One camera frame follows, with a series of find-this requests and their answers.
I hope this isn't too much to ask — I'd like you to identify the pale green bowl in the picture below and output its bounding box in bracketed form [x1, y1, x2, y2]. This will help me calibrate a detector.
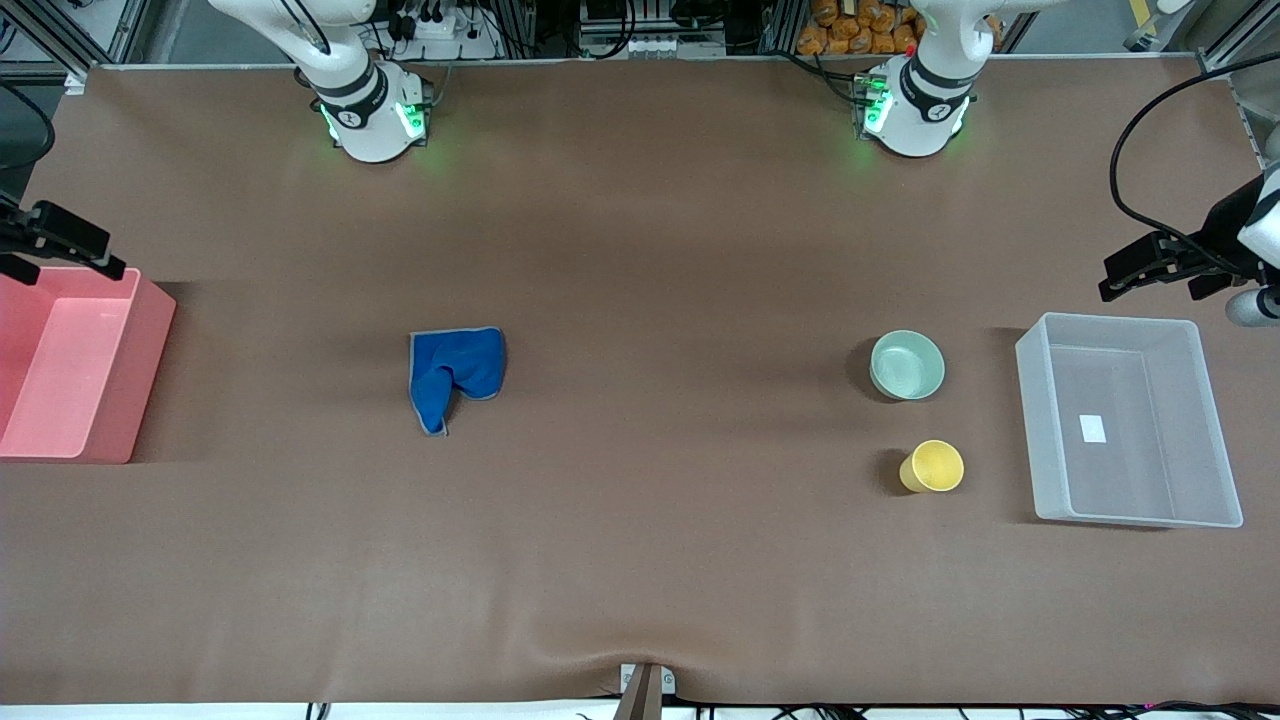
[868, 329, 947, 402]

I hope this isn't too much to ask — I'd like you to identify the brown table mat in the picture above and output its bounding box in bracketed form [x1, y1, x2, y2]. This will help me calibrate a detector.
[0, 55, 1280, 706]

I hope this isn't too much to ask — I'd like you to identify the blue cloth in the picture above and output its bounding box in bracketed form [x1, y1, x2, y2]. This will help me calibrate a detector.
[408, 326, 507, 438]

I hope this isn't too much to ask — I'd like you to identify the pink plastic bin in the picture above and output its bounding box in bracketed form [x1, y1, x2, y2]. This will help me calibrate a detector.
[0, 267, 177, 465]

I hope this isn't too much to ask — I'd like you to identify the pile of orange objects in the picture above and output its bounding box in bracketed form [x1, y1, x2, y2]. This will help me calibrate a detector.
[797, 0, 1006, 56]

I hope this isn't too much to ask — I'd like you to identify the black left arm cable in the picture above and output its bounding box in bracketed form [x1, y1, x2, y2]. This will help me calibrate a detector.
[1110, 52, 1280, 276]

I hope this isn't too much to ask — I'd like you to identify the white power strip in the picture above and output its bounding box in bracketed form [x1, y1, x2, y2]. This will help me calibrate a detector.
[398, 8, 463, 43]

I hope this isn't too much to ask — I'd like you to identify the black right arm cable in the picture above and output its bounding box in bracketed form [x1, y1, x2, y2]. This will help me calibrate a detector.
[0, 83, 57, 171]

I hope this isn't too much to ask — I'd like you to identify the clear plastic bin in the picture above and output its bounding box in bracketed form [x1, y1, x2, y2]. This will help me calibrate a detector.
[1015, 312, 1244, 529]

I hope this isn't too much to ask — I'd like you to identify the yellow cup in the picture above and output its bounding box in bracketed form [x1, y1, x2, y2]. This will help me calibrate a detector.
[898, 439, 966, 495]

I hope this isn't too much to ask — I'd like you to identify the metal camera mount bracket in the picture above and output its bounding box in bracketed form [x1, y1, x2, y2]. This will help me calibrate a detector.
[616, 662, 677, 720]

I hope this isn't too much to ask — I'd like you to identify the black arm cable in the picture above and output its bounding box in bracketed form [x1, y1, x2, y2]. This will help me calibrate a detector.
[1110, 52, 1280, 276]
[0, 83, 57, 171]

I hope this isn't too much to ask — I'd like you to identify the long white socket strip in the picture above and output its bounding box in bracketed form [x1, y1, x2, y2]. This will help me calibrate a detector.
[583, 34, 724, 60]

